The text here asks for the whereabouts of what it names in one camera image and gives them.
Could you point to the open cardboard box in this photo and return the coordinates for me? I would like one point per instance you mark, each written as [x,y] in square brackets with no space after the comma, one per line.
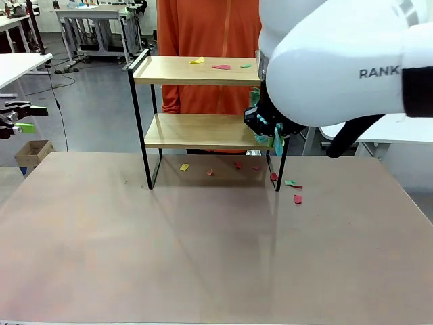
[32,152]

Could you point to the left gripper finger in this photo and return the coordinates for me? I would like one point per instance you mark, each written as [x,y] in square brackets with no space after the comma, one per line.
[37,110]
[25,128]

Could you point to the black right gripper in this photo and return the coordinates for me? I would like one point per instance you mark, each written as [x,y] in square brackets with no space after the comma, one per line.
[275,116]

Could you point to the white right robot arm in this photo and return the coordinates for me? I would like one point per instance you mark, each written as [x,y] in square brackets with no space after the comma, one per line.
[338,50]

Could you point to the red triangular paper scrap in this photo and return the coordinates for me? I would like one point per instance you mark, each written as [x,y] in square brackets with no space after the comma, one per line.
[273,176]

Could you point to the black pole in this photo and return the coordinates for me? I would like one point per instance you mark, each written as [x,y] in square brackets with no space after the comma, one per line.
[35,27]

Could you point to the thin green paper scrap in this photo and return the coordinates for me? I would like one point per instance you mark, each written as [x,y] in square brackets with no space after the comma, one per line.
[246,65]

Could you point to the black frame wooden shelf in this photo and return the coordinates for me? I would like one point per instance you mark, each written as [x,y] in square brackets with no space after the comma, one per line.
[199,76]

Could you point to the yellow flat paper scrap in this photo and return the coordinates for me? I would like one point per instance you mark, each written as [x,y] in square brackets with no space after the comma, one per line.
[184,167]

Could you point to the large red paper scrap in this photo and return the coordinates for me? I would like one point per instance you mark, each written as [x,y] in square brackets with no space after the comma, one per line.
[222,67]

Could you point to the white table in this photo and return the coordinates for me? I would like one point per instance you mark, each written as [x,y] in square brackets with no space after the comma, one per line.
[20,66]
[389,132]

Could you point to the grey background desk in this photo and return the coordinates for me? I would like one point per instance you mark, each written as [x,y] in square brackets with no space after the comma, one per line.
[91,15]

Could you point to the person in orange hoodie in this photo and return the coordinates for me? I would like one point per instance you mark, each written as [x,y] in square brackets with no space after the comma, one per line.
[209,30]

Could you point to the yellow folded paper scrap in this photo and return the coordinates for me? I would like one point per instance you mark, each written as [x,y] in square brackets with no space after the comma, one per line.
[198,61]

